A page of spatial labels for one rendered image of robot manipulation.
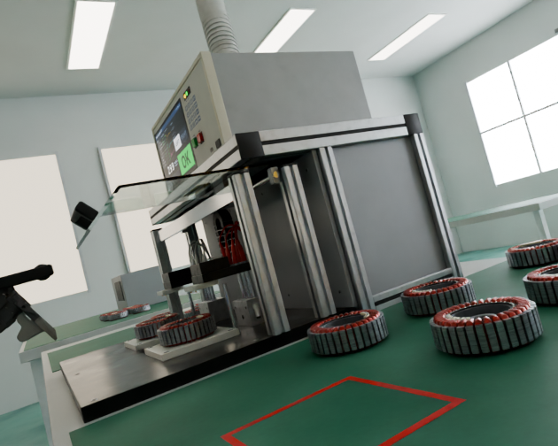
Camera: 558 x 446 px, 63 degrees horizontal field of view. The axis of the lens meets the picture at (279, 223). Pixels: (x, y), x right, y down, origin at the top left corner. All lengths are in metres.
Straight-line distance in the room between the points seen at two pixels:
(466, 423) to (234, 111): 0.71
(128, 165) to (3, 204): 1.42
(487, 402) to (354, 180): 0.58
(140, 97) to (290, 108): 5.36
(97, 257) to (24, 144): 1.50
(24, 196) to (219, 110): 4.93
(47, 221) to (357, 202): 5.01
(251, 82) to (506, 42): 7.10
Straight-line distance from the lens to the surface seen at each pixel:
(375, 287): 0.90
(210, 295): 1.20
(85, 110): 6.11
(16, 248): 5.66
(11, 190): 5.77
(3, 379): 5.66
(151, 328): 1.12
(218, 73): 0.96
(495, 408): 0.41
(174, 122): 1.16
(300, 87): 1.04
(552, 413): 0.39
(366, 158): 0.94
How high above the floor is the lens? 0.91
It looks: 3 degrees up
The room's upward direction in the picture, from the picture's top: 15 degrees counter-clockwise
